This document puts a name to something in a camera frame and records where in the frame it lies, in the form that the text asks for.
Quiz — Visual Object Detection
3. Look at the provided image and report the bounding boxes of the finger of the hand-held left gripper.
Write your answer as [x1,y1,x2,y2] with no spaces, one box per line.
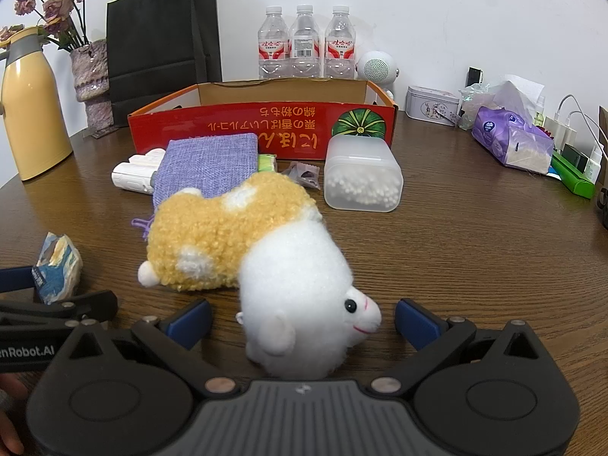
[0,290,119,339]
[0,266,41,296]

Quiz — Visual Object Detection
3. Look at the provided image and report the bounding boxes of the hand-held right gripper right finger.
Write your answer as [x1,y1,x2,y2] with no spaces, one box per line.
[366,297,548,401]

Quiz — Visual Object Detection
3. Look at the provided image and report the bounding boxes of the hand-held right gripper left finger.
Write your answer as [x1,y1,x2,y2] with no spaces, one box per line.
[62,297,239,401]

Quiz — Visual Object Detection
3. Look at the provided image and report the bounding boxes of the blue and white packet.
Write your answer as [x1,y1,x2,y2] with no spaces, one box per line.
[31,232,84,306]

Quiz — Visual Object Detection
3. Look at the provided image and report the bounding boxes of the white and tan plush toy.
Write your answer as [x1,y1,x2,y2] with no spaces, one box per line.
[137,171,383,381]

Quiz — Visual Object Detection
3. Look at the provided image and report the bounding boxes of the small white device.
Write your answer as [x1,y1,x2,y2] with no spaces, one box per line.
[111,149,167,195]

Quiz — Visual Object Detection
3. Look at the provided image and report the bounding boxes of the purple cloth pouch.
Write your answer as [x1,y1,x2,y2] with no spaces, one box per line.
[130,134,260,243]

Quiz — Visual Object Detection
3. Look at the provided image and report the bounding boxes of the clear cotton swab container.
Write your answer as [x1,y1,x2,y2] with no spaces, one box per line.
[323,134,404,212]

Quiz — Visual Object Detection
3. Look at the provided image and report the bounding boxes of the purple candy wrapper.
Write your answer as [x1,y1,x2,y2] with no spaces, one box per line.
[297,164,322,190]

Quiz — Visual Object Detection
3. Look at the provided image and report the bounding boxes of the red cardboard box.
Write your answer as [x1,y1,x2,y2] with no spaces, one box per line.
[127,78,399,161]

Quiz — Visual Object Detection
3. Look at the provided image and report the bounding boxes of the person's left hand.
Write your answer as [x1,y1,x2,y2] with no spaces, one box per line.
[0,374,27,455]

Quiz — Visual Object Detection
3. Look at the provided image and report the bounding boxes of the yellow thermos jug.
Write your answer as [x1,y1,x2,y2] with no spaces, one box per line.
[0,26,74,182]

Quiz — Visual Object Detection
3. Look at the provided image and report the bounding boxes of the purple tissue pack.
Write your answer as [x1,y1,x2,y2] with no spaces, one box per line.
[472,75,556,174]

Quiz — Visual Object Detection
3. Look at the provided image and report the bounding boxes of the green box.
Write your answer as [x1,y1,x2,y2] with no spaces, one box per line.
[551,154,597,199]

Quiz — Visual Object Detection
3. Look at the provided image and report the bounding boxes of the pink fuzzy vase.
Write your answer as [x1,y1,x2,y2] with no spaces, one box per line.
[70,39,115,129]

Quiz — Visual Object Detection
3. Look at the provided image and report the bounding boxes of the grey tin box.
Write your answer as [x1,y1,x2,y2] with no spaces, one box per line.
[405,84,461,127]

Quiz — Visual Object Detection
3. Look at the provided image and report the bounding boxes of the clear plastic bag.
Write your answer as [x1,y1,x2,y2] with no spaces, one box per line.
[457,82,492,130]

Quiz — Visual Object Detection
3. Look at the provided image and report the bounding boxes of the small black box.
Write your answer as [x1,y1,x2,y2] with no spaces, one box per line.
[562,144,590,174]

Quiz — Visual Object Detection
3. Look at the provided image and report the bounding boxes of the small white bottle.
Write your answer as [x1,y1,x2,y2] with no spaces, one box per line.
[583,145,604,184]

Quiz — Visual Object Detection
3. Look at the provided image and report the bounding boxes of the white charger block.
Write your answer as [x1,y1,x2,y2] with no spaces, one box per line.
[541,115,579,153]

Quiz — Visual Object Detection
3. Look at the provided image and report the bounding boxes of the white round speaker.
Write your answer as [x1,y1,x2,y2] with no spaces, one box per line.
[355,50,401,102]

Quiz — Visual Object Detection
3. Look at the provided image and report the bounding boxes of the dried pink roses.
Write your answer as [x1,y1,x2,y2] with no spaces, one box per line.
[0,0,96,53]

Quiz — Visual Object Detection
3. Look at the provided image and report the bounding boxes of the black paper bag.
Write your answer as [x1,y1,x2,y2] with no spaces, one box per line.
[105,0,224,103]

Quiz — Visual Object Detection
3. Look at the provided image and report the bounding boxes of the clear water bottle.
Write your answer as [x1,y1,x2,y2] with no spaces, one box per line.
[258,6,291,80]
[289,5,325,79]
[324,6,357,79]

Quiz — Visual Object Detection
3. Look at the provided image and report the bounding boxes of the white charging cables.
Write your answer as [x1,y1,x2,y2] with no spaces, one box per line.
[553,95,600,153]

